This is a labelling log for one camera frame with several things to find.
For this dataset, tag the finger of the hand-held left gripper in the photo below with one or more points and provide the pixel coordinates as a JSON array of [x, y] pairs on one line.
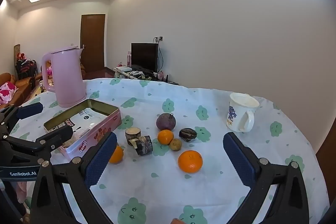
[[30, 109], [56, 134]]

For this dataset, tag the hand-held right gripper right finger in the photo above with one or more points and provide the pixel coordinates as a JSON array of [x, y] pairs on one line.
[[239, 161]]

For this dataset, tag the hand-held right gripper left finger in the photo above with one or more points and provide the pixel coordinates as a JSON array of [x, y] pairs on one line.
[[101, 158]]

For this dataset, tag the medium orange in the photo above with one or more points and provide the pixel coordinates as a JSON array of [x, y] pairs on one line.
[[118, 155]]

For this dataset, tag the pink tin box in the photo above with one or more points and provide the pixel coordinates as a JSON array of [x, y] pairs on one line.
[[78, 146]]

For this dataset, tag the large orange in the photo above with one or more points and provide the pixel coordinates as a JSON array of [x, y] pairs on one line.
[[190, 162]]

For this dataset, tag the dark wrinkled fruit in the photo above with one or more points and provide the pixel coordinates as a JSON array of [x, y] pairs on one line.
[[187, 134]]

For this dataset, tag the small olive-brown fruit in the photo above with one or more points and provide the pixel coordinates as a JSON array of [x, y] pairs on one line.
[[175, 144]]

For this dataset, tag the small orange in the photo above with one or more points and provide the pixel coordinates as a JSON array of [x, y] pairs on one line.
[[165, 137]]

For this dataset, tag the purple passion fruit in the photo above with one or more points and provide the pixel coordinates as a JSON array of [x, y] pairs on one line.
[[165, 123]]

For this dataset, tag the wooden coffee table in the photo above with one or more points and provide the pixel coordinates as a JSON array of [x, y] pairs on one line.
[[36, 90]]

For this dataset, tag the pink flowered pillow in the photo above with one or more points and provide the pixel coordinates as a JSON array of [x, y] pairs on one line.
[[6, 92]]

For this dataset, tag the white printed packet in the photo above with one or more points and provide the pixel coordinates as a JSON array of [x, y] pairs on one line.
[[84, 121]]

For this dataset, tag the orange-brown leather sofa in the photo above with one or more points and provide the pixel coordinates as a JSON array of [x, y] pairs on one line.
[[8, 78]]

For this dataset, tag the stack of dark chairs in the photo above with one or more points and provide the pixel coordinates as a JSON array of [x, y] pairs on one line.
[[25, 69]]

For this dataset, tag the white printed mug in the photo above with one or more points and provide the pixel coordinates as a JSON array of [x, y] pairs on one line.
[[236, 113]]

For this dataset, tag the pink electric kettle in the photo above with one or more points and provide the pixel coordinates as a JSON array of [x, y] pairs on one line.
[[68, 77]]

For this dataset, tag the white flat box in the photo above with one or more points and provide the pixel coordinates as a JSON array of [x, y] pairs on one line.
[[123, 68]]

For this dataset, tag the brown wooden door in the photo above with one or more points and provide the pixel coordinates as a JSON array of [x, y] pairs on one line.
[[92, 40]]

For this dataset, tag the low television stand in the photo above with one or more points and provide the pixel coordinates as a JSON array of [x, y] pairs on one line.
[[147, 77]]

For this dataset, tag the black router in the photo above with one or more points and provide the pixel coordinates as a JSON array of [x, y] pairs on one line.
[[167, 79]]

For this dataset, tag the pink carton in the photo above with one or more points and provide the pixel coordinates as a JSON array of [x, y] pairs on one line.
[[129, 58]]

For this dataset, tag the black television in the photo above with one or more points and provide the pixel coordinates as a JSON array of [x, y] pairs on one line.
[[144, 56]]

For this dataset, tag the wall power socket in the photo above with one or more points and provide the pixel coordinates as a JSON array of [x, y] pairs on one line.
[[158, 39]]

